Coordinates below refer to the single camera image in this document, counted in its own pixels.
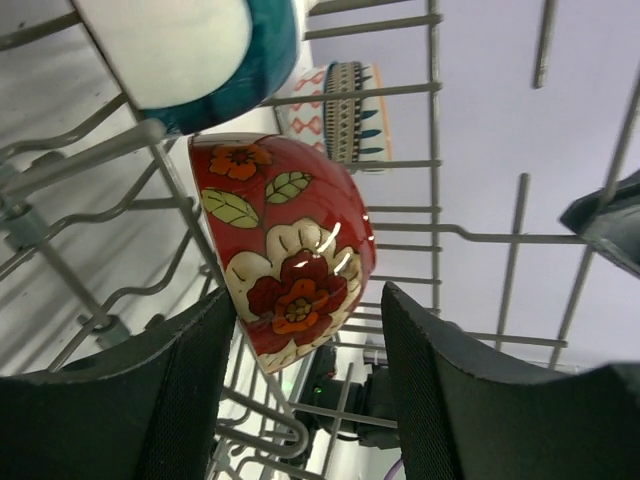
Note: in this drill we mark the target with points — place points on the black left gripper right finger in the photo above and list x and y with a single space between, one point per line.
467 411

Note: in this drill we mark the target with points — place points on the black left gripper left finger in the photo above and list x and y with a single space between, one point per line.
144 409

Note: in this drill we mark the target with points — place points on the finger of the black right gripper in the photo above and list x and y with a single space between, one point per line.
612 230

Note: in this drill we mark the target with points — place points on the red floral bowl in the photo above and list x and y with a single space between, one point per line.
292 237

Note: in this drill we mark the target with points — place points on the black gold patterned bowl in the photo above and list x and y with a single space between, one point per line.
342 116

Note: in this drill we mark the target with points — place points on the red diamond pattern bowl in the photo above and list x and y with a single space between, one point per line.
304 122

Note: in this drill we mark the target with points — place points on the white bowl teal stripes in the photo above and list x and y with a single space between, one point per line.
373 133

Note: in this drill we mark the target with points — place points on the grey wire dish rack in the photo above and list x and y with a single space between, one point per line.
501 114

